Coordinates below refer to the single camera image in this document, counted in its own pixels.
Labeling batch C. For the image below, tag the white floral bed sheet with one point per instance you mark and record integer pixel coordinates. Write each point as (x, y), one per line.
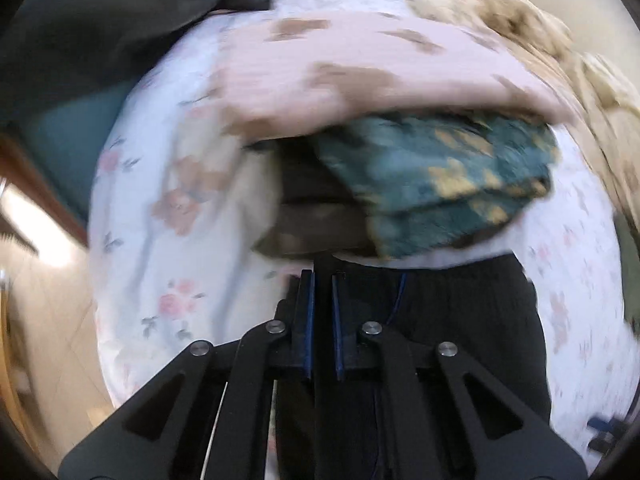
(145, 240)

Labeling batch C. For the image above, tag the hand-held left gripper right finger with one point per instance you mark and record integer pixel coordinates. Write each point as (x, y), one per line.
(336, 325)

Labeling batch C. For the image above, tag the black pants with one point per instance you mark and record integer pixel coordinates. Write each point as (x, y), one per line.
(450, 340)

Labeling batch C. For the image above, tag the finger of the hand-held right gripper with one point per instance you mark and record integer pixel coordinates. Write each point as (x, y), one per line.
(607, 432)

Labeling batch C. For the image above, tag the teal pillow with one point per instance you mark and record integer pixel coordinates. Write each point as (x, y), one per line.
(75, 140)

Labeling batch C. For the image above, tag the beige patterned blanket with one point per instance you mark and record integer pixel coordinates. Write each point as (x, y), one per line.
(550, 40)

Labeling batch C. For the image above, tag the dark grey cloth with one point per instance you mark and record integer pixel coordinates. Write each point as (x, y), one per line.
(100, 25)

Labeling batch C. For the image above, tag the pink patterned garment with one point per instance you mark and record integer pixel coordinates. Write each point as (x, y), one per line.
(350, 75)

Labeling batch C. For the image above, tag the wooden bed frame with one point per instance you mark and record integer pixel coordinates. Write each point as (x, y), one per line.
(40, 185)

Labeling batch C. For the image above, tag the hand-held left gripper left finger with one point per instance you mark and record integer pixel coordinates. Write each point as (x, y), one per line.
(309, 325)

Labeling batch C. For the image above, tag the teal and gold patterned cloth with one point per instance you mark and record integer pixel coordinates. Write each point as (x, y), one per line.
(435, 180)

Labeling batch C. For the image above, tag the dark brown folded cloth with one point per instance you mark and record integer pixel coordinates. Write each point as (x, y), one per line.
(320, 210)

